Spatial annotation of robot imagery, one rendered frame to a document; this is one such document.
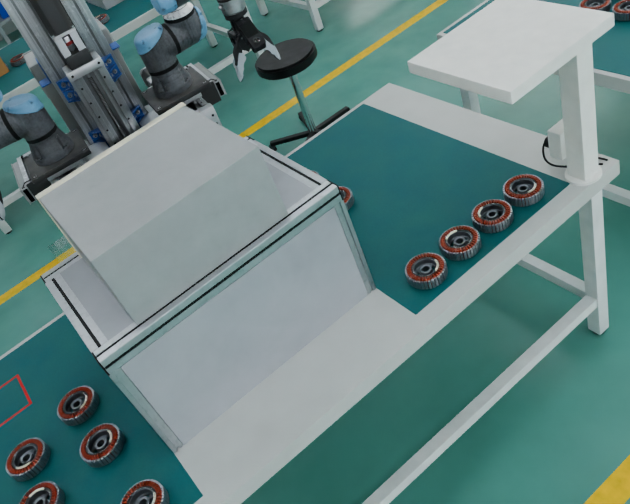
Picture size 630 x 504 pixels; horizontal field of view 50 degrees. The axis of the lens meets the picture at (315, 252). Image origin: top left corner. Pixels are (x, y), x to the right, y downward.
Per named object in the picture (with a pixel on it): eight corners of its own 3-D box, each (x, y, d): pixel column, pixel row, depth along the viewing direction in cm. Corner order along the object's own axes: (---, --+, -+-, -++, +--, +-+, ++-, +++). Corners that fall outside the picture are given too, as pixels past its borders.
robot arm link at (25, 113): (56, 130, 236) (33, 96, 227) (20, 147, 235) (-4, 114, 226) (54, 116, 245) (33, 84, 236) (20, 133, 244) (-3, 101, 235)
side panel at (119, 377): (131, 391, 188) (68, 316, 167) (140, 384, 189) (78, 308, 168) (173, 453, 168) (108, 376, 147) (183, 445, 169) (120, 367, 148)
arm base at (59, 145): (32, 155, 250) (17, 133, 244) (69, 135, 253) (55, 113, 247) (39, 171, 239) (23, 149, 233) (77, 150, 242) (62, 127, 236)
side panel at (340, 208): (310, 254, 206) (273, 170, 186) (318, 248, 207) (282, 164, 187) (368, 294, 186) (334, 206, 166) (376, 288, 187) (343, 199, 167)
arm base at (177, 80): (150, 91, 259) (138, 68, 253) (185, 72, 262) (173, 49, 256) (162, 103, 248) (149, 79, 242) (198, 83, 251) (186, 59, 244)
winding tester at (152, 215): (79, 255, 177) (34, 195, 164) (213, 163, 190) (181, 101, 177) (136, 326, 149) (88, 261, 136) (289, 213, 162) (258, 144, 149)
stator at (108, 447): (88, 476, 171) (80, 468, 169) (83, 442, 179) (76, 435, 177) (128, 454, 172) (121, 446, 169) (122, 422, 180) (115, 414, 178)
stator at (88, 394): (56, 426, 187) (48, 419, 184) (74, 392, 195) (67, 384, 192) (89, 427, 183) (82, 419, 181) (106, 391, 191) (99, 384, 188)
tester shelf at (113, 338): (49, 287, 179) (39, 275, 176) (252, 147, 198) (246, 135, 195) (108, 376, 147) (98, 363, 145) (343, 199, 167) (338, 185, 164)
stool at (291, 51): (262, 147, 409) (225, 64, 374) (324, 104, 423) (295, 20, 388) (313, 175, 370) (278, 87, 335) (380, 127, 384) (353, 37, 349)
